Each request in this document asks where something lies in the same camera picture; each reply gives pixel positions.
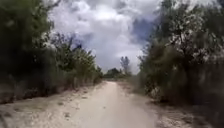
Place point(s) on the dark clump of trees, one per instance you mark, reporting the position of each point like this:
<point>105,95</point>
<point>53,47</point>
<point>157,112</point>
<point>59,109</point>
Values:
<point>113,72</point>

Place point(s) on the pale dirt path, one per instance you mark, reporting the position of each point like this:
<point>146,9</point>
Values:
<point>110,110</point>

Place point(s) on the row of trees and bushes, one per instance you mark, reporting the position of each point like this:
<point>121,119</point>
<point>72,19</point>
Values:
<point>186,66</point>

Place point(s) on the row of green bushes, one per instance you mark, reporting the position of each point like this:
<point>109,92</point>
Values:
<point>40,63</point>

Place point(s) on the tall thin tree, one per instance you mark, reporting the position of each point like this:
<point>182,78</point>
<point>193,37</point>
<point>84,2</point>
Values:
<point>125,65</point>

